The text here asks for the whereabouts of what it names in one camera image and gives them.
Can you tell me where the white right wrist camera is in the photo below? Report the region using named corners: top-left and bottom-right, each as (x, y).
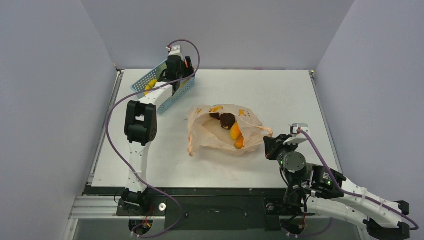
top-left (283, 123), bottom-right (309, 145)

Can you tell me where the orange translucent plastic bag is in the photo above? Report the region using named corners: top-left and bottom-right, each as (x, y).
top-left (187, 104), bottom-right (273, 157)

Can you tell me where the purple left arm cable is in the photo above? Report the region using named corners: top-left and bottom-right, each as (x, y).
top-left (104, 39), bottom-right (201, 239)

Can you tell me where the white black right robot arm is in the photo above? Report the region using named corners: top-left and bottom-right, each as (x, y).
top-left (263, 130), bottom-right (412, 240)

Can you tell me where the orange fake mango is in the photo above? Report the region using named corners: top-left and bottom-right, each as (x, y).
top-left (229, 122), bottom-right (242, 141)

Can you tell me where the light blue perforated basket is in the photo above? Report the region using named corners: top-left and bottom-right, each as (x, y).
top-left (130, 60), bottom-right (196, 114)

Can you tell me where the small orange fake fruit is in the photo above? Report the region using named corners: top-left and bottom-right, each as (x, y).
top-left (234, 136), bottom-right (244, 149)

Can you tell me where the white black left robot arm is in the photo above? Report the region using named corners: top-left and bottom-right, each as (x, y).
top-left (119, 53), bottom-right (195, 215)

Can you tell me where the yellow fake banana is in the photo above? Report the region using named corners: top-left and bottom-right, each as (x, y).
top-left (143, 78), bottom-right (158, 96)

